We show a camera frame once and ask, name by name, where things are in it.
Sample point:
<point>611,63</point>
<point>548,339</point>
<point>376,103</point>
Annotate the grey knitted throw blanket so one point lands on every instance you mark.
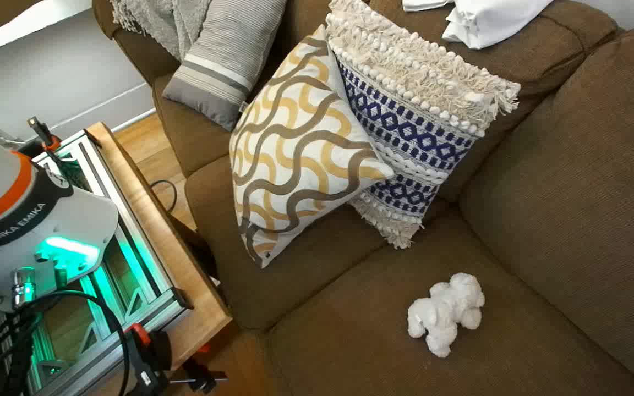
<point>165,19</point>

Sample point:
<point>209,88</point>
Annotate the grey striped pillow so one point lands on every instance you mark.
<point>223,60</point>

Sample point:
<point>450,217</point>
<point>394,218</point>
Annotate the white plush toy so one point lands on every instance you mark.
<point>448,312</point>

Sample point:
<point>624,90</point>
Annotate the brown sofa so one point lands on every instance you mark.
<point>515,220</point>

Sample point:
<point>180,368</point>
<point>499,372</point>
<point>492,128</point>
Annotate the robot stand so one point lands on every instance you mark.
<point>146,231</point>

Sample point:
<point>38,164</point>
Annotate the white pillow with wavy pattern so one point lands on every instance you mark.
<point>295,154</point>

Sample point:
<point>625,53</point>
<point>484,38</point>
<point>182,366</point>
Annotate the white folded cloth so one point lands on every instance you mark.
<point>487,19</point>

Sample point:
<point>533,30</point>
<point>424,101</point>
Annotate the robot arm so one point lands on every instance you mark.
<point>14,220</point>

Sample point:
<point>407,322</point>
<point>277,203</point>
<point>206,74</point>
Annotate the blue patterned tasselled pillow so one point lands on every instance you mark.
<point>410,121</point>

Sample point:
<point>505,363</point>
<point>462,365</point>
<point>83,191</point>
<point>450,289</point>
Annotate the black and orange clamp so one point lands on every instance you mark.
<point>152,357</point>
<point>44,137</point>

